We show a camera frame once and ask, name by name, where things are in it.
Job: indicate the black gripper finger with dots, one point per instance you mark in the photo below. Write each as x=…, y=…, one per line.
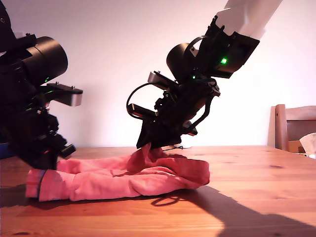
x=146, y=135
x=165, y=139
x=42, y=163

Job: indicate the pink underwear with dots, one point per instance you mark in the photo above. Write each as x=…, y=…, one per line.
x=98, y=182

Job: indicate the dark blue box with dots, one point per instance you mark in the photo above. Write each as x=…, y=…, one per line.
x=5, y=151

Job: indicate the wooden chair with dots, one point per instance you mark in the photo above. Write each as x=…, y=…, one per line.
x=280, y=128

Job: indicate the white tissue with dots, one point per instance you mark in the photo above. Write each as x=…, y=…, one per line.
x=308, y=143

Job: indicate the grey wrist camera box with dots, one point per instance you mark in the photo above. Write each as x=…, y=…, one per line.
x=155, y=79
x=76, y=100

